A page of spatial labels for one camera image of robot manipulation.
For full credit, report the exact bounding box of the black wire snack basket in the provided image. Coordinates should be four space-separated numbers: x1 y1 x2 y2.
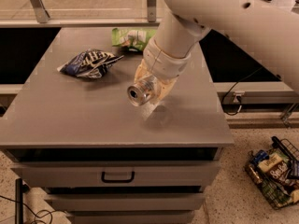
244 136 299 209

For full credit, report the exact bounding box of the black drawer handle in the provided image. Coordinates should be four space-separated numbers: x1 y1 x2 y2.
101 171 135 184

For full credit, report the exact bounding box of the green chip bag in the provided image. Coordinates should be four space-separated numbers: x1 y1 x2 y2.
111 28 156 51

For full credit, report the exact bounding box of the brown snack bag in basket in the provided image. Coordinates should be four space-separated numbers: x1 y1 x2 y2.
267 161 290 185

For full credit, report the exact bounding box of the black cable on floor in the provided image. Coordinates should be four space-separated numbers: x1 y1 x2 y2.
0 194 64 224

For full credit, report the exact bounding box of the blue white chip bag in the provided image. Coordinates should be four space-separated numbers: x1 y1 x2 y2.
57 49 123 79

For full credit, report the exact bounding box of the black pole at left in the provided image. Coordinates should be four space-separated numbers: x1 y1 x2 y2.
15 178 23 224

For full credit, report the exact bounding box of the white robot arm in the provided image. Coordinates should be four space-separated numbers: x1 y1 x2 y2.
127 0 299 105

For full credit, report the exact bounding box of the grey drawer cabinet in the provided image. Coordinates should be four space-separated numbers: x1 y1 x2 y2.
0 28 233 224

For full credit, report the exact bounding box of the black cable at right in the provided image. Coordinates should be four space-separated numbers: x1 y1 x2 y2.
221 66 264 117

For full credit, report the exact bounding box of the silver blue redbull can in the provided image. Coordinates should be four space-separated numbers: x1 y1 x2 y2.
127 76 160 106

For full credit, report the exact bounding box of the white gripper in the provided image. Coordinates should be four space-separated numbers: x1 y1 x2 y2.
134 38 191 105

